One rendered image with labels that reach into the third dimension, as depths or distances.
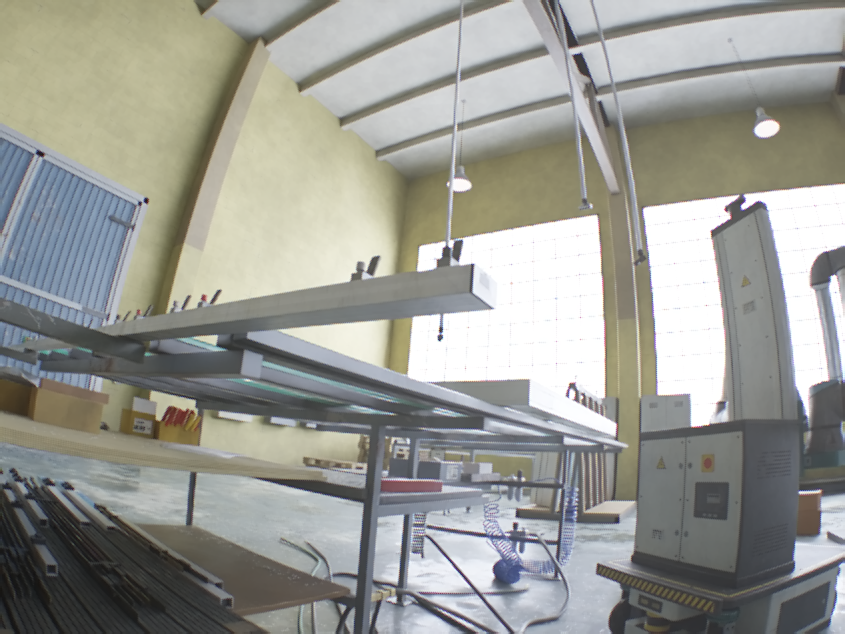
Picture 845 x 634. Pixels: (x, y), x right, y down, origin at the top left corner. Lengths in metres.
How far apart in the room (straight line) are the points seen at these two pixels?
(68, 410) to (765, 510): 2.05
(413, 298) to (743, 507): 1.33
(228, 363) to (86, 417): 0.86
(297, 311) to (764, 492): 1.46
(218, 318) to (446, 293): 0.28
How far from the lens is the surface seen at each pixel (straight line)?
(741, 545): 1.54
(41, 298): 7.10
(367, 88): 11.06
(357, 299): 0.37
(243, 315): 0.48
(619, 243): 9.93
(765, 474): 1.61
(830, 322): 2.26
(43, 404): 1.39
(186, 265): 7.68
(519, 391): 1.22
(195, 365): 0.69
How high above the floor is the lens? 0.72
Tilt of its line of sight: 17 degrees up
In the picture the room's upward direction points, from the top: 5 degrees clockwise
